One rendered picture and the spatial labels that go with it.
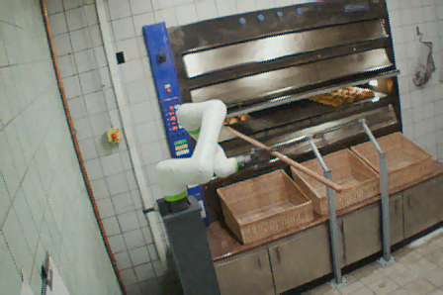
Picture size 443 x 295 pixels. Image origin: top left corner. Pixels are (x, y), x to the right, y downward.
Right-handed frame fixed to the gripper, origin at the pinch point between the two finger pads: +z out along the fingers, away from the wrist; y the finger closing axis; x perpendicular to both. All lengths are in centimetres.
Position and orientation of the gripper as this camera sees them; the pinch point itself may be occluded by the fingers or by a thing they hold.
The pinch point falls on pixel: (273, 153)
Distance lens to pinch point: 284.4
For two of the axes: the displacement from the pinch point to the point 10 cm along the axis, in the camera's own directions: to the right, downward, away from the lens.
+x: 3.0, 2.1, -9.3
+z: 9.3, -2.6, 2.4
